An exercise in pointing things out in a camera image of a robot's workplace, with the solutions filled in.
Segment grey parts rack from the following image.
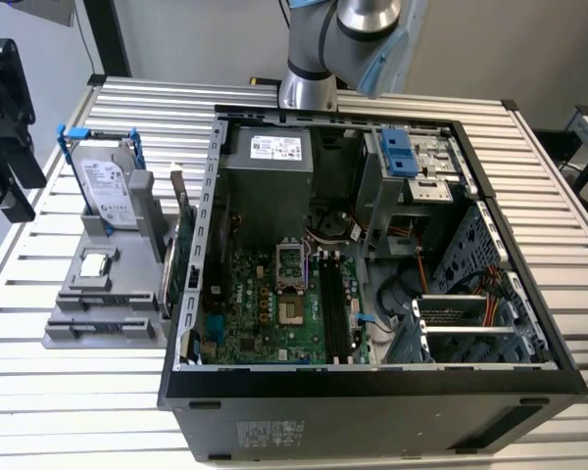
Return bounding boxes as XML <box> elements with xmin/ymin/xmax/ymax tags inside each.
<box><xmin>41</xmin><ymin>168</ymin><xmax>182</xmax><ymax>350</ymax></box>

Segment blue drive bay latch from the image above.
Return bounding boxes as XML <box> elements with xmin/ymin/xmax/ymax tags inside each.
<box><xmin>379</xmin><ymin>127</ymin><xmax>418</xmax><ymax>179</ymax></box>

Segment black RAM slot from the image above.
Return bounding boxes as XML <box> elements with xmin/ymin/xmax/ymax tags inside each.
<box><xmin>332</xmin><ymin>251</ymin><xmax>356</xmax><ymax>364</ymax></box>
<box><xmin>320</xmin><ymin>251</ymin><xmax>342</xmax><ymax>364</ymax></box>

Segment silver CPU chip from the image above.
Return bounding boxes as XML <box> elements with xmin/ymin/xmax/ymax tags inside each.
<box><xmin>79</xmin><ymin>254</ymin><xmax>111</xmax><ymax>278</ymax></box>

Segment hard disk in blue carrier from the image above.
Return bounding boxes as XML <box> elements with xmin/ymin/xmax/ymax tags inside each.
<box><xmin>56</xmin><ymin>124</ymin><xmax>149</xmax><ymax>240</ymax></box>

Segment dark RAM stick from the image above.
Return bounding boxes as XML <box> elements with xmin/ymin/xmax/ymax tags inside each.
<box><xmin>68</xmin><ymin>292</ymin><xmax>151</xmax><ymax>303</ymax></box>
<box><xmin>53</xmin><ymin>320</ymin><xmax>149</xmax><ymax>334</ymax></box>

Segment white purple wire bundle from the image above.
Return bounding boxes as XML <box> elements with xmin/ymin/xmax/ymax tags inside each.
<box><xmin>304</xmin><ymin>227</ymin><xmax>357</xmax><ymax>247</ymax></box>

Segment CPU socket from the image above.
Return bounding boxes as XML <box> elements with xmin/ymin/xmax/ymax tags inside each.
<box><xmin>277</xmin><ymin>291</ymin><xmax>308</xmax><ymax>327</ymax></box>

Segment thin locking lever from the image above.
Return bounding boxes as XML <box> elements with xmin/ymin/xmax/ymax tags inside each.
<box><xmin>301</xmin><ymin>242</ymin><xmax>313</xmax><ymax>291</ymax></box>

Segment single orange wire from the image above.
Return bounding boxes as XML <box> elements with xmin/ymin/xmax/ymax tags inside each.
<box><xmin>415</xmin><ymin>247</ymin><xmax>426</xmax><ymax>298</ymax></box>

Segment black PC case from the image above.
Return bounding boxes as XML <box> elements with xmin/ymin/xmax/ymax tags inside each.
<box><xmin>156</xmin><ymin>103</ymin><xmax>588</xmax><ymax>464</ymax></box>

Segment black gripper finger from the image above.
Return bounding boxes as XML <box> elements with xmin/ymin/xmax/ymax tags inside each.
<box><xmin>7</xmin><ymin>123</ymin><xmax>49</xmax><ymax>191</ymax></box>
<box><xmin>0</xmin><ymin>163</ymin><xmax>36</xmax><ymax>225</ymax></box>

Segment green motherboard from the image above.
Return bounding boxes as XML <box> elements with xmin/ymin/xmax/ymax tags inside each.
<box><xmin>198</xmin><ymin>244</ymin><xmax>373</xmax><ymax>366</ymax></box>

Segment white silver wrist camera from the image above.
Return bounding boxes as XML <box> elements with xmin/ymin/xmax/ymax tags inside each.
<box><xmin>9</xmin><ymin>0</ymin><xmax>75</xmax><ymax>26</ymax></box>

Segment black looped cables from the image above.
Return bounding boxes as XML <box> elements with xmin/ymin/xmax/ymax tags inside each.
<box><xmin>375</xmin><ymin>271</ymin><xmax>416</xmax><ymax>327</ymax></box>

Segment metal socket cover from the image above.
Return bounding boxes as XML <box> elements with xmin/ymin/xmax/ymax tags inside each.
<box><xmin>275</xmin><ymin>237</ymin><xmax>309</xmax><ymax>293</ymax></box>

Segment green graphics card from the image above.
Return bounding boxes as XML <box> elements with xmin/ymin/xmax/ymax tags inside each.
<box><xmin>159</xmin><ymin>164</ymin><xmax>200</xmax><ymax>317</ymax></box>

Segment grey power supply unit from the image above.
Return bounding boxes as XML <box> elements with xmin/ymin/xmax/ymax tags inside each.
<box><xmin>222</xmin><ymin>124</ymin><xmax>316</xmax><ymax>246</ymax></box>

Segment orange yellow wire bundle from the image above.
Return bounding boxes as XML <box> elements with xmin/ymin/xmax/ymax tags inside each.
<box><xmin>479</xmin><ymin>266</ymin><xmax>514</xmax><ymax>328</ymax></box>

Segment round CPU fan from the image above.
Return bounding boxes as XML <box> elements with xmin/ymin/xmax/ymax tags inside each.
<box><xmin>318</xmin><ymin>209</ymin><xmax>354</xmax><ymax>238</ymax></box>

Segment grey disk bay cage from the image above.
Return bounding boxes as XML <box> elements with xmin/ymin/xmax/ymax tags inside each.
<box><xmin>386</xmin><ymin>200</ymin><xmax>553</xmax><ymax>366</ymax></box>

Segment thin black wall cable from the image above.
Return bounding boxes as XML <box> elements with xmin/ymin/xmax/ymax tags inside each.
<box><xmin>73</xmin><ymin>0</ymin><xmax>100</xmax><ymax>75</ymax></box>

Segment black upright post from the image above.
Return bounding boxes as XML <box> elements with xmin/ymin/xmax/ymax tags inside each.
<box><xmin>95</xmin><ymin>0</ymin><xmax>132</xmax><ymax>78</ymax></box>

